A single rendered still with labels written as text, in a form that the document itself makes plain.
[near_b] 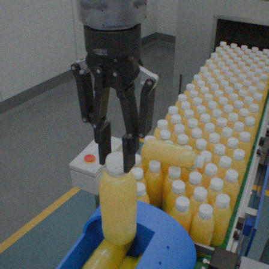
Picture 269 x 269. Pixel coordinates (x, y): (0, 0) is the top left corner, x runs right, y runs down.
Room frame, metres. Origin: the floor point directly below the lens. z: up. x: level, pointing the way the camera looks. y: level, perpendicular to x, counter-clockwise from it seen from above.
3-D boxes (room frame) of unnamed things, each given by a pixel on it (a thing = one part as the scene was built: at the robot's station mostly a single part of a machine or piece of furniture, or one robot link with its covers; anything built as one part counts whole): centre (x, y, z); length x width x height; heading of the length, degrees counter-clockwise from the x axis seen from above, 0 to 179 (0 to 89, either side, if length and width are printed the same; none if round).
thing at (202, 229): (0.62, -0.20, 0.99); 0.07 x 0.07 x 0.18
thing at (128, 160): (0.41, 0.01, 1.46); 0.03 x 0.01 x 0.07; 154
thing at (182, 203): (0.65, -0.14, 1.08); 0.04 x 0.04 x 0.02
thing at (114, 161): (0.42, 0.03, 1.43); 0.04 x 0.04 x 0.02
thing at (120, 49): (0.42, 0.03, 1.61); 0.08 x 0.07 x 0.09; 64
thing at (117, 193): (0.42, 0.03, 1.33); 0.07 x 0.07 x 0.18
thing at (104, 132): (0.43, 0.05, 1.46); 0.03 x 0.01 x 0.07; 154
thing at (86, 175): (0.87, 0.13, 1.05); 0.20 x 0.10 x 0.10; 154
